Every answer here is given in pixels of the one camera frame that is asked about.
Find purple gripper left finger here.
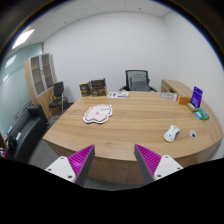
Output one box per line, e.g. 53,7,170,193
46,145,95,186

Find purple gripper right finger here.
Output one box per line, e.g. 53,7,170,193
134,144,182,184

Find cartoon-shaped mouse pad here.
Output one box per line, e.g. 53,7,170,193
83,104,113,124

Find small round white disc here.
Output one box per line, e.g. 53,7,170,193
189,130,197,138

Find black leather sofa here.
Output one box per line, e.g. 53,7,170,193
7,104,48,163

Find green blue flat box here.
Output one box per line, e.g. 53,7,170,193
195,108,210,120

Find orange small box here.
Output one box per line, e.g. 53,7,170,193
178,96,191,105

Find black visitor chair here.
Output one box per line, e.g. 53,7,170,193
49,82,65,112

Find brown cardboard box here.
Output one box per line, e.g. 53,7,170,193
79,82,91,97

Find wooden side cabinet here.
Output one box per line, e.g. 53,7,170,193
161,79,193,97

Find green white booklet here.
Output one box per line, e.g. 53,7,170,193
108,91,129,98

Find dark desk organizer box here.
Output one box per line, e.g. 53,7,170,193
90,79,107,96

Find grey mesh office chair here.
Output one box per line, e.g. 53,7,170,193
120,70,156,92

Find wooden glass-door cabinet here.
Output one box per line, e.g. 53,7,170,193
24,54,56,119

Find ceiling light panel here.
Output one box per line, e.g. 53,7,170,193
13,29,34,49

